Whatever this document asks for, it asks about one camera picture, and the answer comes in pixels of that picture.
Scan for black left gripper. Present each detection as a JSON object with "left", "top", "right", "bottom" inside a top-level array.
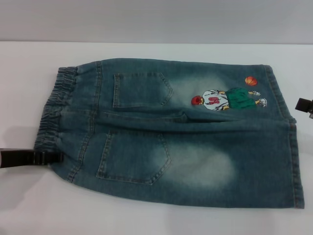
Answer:
[{"left": 0, "top": 148, "right": 64, "bottom": 169}]

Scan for blue denim shorts with cartoon print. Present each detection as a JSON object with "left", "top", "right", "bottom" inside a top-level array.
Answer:
[{"left": 33, "top": 57, "right": 306, "bottom": 210}]

